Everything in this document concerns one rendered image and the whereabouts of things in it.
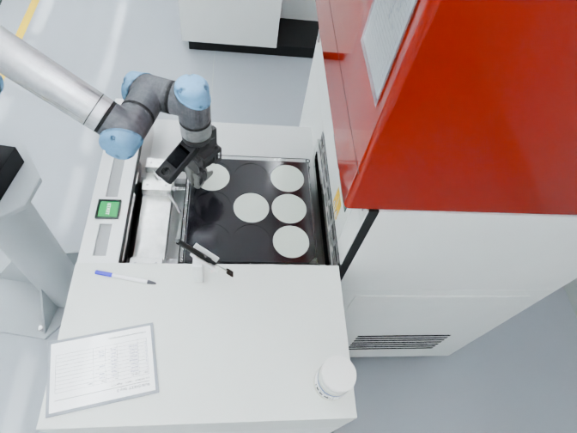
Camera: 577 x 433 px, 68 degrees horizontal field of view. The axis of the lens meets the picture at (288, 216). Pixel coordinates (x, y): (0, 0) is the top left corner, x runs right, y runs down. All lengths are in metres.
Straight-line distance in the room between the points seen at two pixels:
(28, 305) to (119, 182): 1.10
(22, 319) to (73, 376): 1.19
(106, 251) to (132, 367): 0.29
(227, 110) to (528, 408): 2.21
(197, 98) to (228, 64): 2.11
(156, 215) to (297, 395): 0.61
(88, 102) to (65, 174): 1.62
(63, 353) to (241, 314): 0.37
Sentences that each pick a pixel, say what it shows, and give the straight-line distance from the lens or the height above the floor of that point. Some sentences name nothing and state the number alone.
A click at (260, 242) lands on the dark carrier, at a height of 0.90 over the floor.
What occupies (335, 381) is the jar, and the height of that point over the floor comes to 1.06.
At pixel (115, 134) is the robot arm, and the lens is 0.93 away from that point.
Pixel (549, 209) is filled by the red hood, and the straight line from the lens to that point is 1.04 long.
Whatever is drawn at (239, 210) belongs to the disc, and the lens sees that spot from 1.21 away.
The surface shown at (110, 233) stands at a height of 0.96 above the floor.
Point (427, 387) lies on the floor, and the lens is 2.13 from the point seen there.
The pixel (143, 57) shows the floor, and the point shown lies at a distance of 3.14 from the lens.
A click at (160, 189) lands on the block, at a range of 1.25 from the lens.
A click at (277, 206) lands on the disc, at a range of 1.23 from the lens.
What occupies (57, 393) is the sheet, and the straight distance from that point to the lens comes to 1.02.
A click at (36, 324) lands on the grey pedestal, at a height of 0.01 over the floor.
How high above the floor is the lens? 1.92
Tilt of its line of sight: 57 degrees down
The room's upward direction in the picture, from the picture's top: 13 degrees clockwise
